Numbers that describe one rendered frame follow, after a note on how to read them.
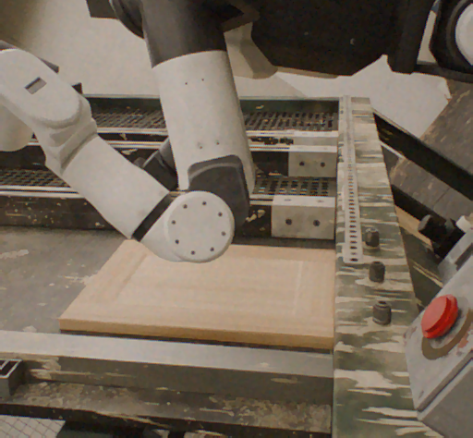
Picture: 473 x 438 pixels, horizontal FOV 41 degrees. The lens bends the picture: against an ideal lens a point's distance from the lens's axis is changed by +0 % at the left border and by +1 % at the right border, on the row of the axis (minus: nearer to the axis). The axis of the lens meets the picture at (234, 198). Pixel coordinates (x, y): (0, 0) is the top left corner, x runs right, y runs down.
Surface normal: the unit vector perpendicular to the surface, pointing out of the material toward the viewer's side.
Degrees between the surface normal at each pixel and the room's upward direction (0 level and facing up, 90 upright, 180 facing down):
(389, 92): 90
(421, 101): 90
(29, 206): 90
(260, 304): 57
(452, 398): 90
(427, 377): 0
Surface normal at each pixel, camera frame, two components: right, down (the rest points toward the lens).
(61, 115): 0.41, -0.44
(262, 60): 0.68, 0.35
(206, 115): 0.03, 0.04
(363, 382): -0.01, -0.95
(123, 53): -0.22, 0.40
